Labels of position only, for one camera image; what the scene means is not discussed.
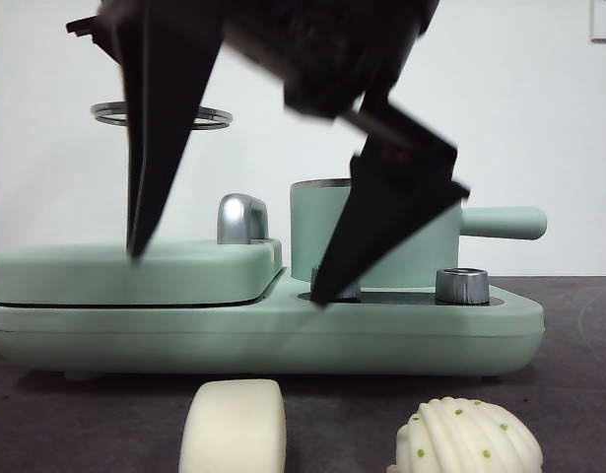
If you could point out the smooth white bun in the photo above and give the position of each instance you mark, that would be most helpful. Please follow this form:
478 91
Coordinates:
228 428

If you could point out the mint green breakfast machine base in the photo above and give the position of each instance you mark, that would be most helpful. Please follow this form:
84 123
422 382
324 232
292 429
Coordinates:
233 335

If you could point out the mint green grill lid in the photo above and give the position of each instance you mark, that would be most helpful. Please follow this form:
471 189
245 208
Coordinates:
86 271

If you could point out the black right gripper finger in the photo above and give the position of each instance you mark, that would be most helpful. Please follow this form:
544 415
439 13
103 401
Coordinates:
391 207
159 123

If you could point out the ribbed white bun green dots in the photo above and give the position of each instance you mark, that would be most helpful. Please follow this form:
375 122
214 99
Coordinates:
465 438

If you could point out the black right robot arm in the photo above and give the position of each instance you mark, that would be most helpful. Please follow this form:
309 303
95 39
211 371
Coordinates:
332 49

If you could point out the white wall socket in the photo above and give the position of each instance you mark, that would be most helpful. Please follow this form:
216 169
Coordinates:
605 20

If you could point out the glass pot lid green knob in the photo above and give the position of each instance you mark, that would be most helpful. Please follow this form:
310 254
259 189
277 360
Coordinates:
211 118

